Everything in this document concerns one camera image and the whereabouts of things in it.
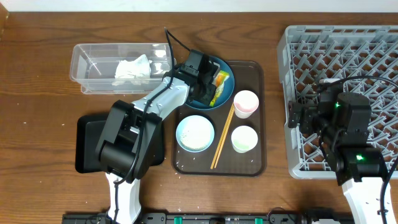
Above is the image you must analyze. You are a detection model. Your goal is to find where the blue plate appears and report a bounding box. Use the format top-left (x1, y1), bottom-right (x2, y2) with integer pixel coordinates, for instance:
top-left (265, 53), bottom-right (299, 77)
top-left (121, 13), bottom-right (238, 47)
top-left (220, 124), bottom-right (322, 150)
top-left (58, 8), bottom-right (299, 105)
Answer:
top-left (185, 56), bottom-right (235, 110)

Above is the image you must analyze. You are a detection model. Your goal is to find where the white green plastic cup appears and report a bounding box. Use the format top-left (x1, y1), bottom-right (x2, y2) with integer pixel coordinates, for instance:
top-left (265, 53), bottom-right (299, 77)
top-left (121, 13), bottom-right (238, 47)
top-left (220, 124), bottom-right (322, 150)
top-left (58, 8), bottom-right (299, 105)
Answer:
top-left (231, 126), bottom-right (259, 153)

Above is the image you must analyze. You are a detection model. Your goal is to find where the clear plastic waste bin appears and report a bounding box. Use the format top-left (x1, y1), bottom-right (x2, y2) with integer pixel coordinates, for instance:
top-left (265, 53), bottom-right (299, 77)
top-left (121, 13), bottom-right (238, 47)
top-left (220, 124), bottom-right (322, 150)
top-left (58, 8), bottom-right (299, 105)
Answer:
top-left (70, 43), bottom-right (172, 95)

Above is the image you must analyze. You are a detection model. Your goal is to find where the black tray lid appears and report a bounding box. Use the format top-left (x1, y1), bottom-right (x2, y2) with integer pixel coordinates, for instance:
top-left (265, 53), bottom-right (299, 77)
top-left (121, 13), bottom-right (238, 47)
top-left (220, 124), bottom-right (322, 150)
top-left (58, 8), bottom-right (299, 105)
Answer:
top-left (75, 108), bottom-right (164, 179)

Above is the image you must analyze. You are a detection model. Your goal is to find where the grey dishwasher rack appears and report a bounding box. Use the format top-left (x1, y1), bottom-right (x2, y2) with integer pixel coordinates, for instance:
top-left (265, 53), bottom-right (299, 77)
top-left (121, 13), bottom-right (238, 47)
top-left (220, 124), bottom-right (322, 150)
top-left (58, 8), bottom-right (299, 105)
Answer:
top-left (277, 25), bottom-right (397, 168)

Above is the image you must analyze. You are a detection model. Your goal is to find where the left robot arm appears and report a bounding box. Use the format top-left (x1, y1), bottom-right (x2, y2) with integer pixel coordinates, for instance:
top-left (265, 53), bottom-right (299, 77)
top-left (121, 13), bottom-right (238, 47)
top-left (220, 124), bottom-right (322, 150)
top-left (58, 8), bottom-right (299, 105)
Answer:
top-left (95, 50), bottom-right (228, 223)

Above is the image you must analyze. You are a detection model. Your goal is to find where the pink plastic cup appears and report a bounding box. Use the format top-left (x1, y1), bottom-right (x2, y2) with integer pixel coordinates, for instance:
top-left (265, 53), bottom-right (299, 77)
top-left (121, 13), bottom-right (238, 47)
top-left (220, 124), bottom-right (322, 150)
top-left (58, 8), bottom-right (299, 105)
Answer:
top-left (233, 90), bottom-right (259, 119)

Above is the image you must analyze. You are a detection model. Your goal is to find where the brown serving tray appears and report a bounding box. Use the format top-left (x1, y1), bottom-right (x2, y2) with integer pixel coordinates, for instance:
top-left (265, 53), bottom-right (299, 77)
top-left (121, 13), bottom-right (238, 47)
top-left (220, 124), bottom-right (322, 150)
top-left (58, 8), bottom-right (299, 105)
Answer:
top-left (172, 60), bottom-right (267, 177)

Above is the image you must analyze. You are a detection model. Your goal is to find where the wooden chopstick left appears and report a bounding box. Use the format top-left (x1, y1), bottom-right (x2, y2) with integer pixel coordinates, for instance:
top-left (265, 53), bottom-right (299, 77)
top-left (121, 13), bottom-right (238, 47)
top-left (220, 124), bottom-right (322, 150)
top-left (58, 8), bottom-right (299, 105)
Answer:
top-left (210, 103), bottom-right (234, 170)

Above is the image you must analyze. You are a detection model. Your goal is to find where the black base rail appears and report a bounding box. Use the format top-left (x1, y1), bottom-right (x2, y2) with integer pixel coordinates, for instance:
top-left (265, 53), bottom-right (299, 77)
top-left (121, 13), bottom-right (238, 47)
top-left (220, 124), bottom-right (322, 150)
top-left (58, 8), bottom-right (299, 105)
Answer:
top-left (62, 213), bottom-right (354, 224)

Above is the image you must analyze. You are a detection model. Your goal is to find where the wooden chopstick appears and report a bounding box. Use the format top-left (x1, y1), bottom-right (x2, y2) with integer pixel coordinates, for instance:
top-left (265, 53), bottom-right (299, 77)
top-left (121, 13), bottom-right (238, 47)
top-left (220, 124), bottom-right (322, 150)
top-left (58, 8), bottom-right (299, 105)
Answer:
top-left (210, 103), bottom-right (234, 170)
top-left (213, 104), bottom-right (235, 169)

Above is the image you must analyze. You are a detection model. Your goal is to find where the white tissue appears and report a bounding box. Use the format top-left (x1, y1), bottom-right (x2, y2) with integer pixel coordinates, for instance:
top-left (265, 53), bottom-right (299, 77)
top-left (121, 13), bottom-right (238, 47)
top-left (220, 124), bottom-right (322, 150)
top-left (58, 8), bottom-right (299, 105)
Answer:
top-left (112, 54), bottom-right (152, 86)

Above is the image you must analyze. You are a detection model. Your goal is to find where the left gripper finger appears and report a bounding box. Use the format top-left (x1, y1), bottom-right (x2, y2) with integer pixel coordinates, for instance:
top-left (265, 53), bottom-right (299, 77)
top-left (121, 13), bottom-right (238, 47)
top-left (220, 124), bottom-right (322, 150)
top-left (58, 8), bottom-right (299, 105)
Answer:
top-left (190, 85), bottom-right (216, 106)
top-left (208, 61), bottom-right (220, 84)

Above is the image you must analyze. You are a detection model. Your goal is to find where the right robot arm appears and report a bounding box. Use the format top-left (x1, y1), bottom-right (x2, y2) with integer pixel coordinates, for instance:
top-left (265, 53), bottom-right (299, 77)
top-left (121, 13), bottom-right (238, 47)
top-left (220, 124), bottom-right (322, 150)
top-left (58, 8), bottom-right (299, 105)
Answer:
top-left (287, 91), bottom-right (397, 223)

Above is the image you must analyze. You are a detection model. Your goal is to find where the light blue rice bowl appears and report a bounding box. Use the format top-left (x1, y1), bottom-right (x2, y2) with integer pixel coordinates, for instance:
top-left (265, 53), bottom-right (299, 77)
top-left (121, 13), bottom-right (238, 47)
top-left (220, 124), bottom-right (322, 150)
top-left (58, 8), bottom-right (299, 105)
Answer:
top-left (175, 115), bottom-right (215, 153)

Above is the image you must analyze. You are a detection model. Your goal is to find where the wooden chopstick right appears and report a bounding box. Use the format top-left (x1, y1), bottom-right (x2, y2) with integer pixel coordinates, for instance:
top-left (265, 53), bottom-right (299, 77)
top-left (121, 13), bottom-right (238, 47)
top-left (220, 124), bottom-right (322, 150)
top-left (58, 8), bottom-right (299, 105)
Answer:
top-left (213, 104), bottom-right (235, 169)

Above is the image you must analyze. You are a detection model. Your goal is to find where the yellow green snack wrapper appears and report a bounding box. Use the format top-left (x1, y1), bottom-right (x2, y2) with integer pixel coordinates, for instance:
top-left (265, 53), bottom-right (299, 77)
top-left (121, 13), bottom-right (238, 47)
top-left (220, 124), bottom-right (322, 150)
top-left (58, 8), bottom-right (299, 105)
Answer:
top-left (210, 70), bottom-right (229, 107)

